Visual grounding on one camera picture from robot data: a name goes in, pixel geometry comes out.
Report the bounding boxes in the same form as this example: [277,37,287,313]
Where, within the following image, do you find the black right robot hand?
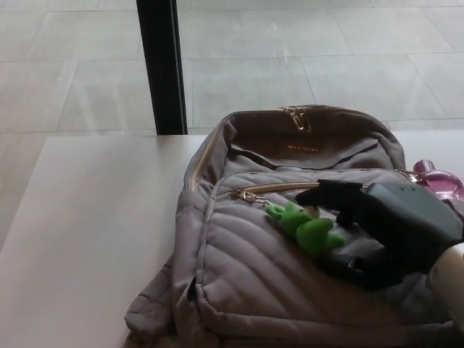
[294,178,464,293]

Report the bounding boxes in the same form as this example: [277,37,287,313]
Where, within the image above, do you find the green plush frog keychain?
[265,202,344,260]

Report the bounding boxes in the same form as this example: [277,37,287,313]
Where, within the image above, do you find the grey quilted backpack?
[123,104,464,348]

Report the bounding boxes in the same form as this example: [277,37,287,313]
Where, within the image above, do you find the pink plastic water bottle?
[413,158,464,202]

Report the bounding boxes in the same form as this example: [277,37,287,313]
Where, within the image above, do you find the black window frame post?
[136,0,189,136]

